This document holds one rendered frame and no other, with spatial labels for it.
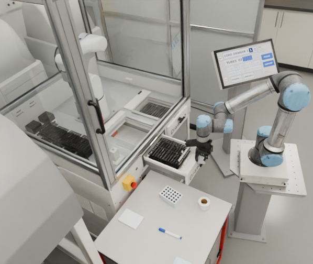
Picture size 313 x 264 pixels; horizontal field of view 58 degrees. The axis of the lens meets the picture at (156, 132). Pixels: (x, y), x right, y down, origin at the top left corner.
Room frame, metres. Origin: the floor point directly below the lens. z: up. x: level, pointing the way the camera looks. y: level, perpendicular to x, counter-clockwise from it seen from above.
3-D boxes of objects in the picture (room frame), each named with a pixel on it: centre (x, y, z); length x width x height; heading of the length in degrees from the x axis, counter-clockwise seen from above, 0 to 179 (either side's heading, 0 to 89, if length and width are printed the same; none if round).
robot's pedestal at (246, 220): (1.23, -0.67, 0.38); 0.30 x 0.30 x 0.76; 74
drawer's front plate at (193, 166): (1.19, -0.23, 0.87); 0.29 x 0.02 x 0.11; 144
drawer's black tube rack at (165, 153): (1.31, -0.07, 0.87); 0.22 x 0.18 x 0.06; 54
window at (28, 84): (1.29, 0.67, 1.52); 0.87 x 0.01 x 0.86; 54
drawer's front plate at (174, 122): (1.63, -0.17, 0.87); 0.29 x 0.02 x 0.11; 144
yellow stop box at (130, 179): (1.09, 0.20, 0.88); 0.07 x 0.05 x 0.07; 144
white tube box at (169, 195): (1.03, -0.05, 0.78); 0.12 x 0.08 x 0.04; 44
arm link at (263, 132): (1.22, -0.67, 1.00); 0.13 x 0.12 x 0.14; 170
